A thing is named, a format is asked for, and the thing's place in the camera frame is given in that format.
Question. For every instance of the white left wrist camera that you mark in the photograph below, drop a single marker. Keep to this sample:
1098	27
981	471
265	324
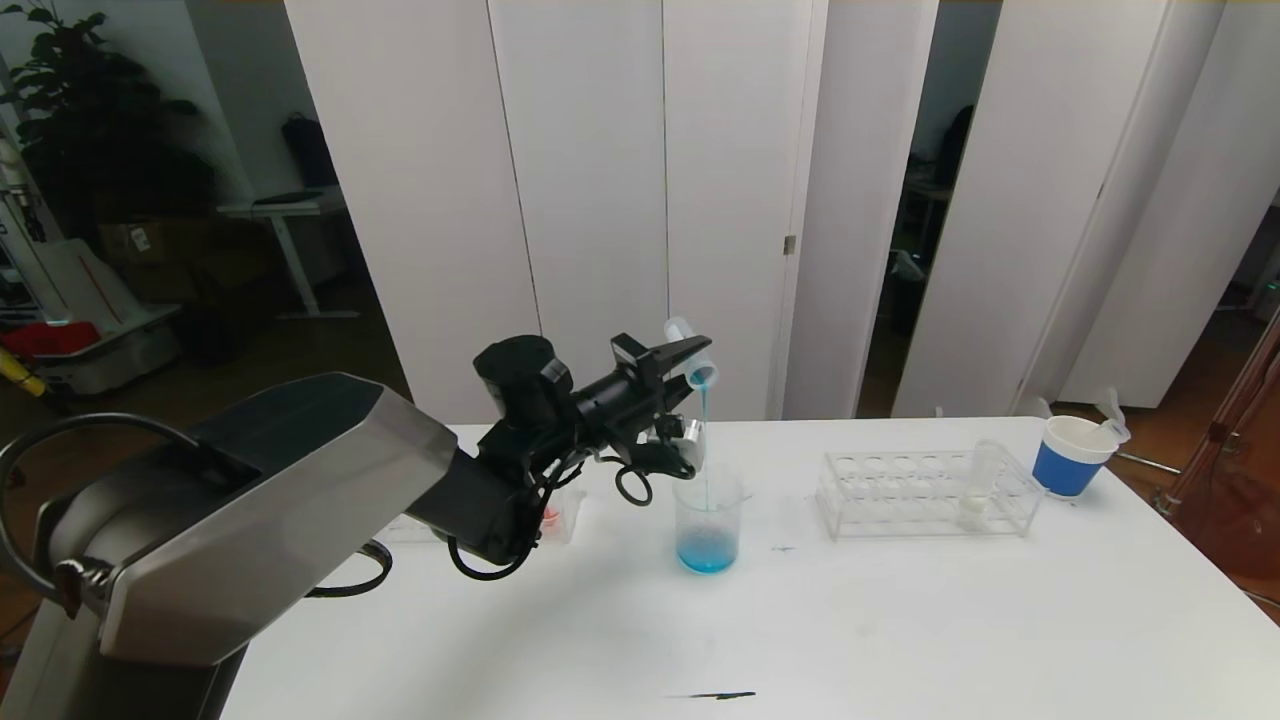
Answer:
690	442

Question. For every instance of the black backpack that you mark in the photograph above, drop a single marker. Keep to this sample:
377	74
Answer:
308	152

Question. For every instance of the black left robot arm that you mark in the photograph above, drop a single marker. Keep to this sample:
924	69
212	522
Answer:
250	520

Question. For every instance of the clear acrylic test tube rack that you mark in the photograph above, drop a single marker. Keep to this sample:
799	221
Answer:
570	516
900	505

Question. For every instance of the test tube with red pigment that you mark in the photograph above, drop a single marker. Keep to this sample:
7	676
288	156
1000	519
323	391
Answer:
548	516
1115	425

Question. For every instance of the brown cardboard box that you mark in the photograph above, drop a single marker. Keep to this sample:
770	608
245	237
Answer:
150	242

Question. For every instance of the blue white paper cup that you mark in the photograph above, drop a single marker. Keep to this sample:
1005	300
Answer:
1064	470

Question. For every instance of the test tube with white pigment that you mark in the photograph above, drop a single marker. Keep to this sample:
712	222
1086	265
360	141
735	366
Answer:
970	508

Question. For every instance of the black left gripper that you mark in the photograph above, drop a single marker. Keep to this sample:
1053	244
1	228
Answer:
634	362

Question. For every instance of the white partition panel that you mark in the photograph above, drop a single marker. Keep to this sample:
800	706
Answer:
1020	200
1180	220
730	200
590	200
420	200
850	200

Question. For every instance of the white floor machine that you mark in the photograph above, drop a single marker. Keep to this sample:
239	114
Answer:
90	288

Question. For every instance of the dark green potted plant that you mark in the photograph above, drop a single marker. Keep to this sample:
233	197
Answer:
90	125

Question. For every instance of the white office desk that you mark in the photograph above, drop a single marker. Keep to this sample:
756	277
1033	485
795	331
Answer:
285	207

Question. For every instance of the test tube with blue pigment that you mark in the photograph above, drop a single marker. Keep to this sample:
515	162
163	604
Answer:
703	376

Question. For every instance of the clear glass beaker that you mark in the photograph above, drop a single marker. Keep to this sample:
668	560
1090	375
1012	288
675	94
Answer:
708	550

